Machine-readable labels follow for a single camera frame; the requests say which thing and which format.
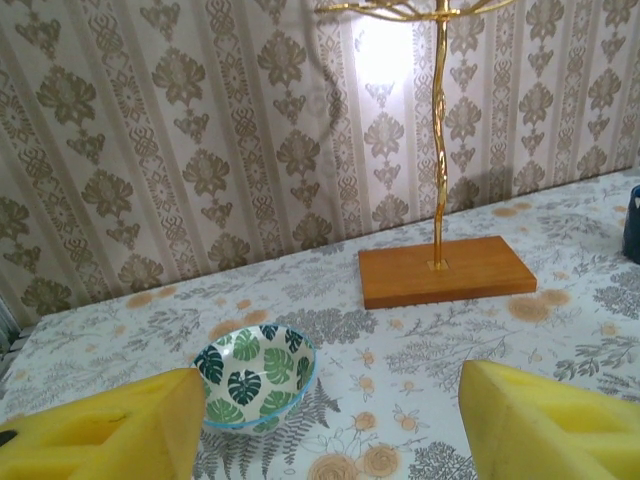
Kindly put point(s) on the aluminium table side rail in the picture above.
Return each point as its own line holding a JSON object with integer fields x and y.
{"x": 7, "y": 340}

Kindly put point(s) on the dark blue mug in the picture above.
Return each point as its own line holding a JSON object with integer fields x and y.
{"x": 632, "y": 230}

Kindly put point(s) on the gold stand on wooden base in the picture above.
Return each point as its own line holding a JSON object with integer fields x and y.
{"x": 440, "y": 280}

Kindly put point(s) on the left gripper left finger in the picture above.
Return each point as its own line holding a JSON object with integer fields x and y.
{"x": 100, "y": 440}

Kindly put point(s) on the leaf pattern bowl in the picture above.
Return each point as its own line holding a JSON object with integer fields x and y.
{"x": 250, "y": 360}

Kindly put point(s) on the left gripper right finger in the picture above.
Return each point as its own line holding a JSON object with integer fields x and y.
{"x": 550, "y": 430}

